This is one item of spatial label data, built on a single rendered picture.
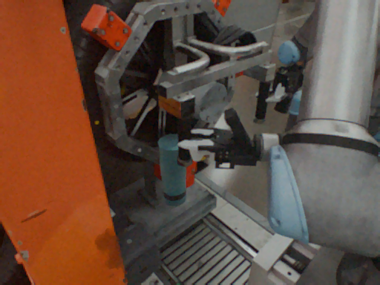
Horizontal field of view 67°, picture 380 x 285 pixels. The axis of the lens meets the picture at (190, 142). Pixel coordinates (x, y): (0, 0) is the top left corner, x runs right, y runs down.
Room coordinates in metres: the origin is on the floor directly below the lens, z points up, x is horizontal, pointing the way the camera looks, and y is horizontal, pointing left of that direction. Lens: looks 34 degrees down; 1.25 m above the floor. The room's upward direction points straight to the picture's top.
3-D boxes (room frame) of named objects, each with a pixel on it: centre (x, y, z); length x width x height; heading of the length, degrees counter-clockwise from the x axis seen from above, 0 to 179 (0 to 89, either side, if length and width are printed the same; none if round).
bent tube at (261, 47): (0.90, -0.11, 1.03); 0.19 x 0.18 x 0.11; 42
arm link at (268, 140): (0.63, -0.20, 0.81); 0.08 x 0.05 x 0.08; 176
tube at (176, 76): (0.77, 0.04, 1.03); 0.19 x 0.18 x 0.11; 42
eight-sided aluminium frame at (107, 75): (0.93, 0.05, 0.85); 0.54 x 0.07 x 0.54; 132
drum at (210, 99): (0.87, 0.00, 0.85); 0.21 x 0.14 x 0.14; 42
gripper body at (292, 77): (0.96, -0.34, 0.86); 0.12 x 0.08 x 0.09; 132
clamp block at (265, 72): (0.89, -0.22, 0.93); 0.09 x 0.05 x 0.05; 42
